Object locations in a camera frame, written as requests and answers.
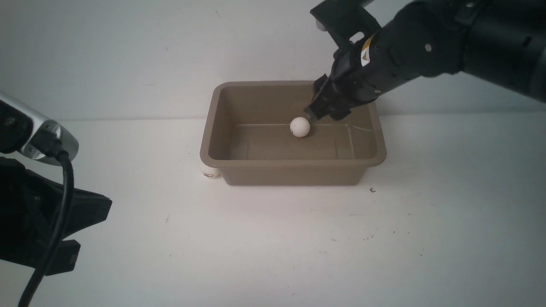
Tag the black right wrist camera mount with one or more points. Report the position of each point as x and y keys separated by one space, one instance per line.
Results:
x=344 y=18

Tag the plain white ping-pong ball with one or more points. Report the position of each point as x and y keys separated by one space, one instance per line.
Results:
x=300 y=127

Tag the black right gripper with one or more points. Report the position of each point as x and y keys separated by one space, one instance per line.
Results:
x=422 y=40

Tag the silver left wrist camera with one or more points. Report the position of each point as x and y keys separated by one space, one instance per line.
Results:
x=20 y=127

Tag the tan plastic storage bin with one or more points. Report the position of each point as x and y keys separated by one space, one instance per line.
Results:
x=247 y=138

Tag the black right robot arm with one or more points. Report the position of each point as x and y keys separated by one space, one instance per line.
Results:
x=499 y=41

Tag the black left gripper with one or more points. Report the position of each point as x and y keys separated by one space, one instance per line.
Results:
x=28 y=207

